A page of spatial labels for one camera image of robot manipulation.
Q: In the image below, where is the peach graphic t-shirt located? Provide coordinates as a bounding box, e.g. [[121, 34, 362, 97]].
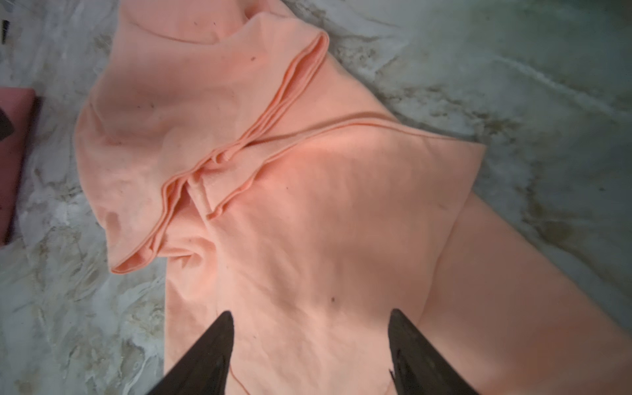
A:
[[75, 1, 631, 394]]

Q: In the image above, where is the folded maroon t-shirt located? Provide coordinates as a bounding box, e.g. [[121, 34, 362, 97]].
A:
[[1, 87, 36, 246]]

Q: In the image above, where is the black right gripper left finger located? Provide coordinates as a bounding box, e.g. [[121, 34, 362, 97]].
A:
[[147, 310, 235, 395]]

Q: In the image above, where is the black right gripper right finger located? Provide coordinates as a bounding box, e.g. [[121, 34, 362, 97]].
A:
[[388, 309, 477, 395]]

